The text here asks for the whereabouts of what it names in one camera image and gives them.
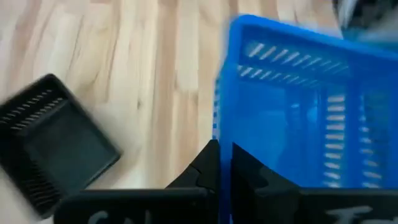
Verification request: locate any blue plastic basket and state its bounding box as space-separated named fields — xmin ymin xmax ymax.
xmin=213 ymin=14 xmax=398 ymax=224

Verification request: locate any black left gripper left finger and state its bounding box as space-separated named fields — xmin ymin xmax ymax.
xmin=54 ymin=139 xmax=220 ymax=224

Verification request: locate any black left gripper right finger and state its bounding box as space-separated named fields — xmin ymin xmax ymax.
xmin=231 ymin=142 xmax=398 ymax=224

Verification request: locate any black plastic basket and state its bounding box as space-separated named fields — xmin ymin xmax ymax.
xmin=0 ymin=73 xmax=122 ymax=220

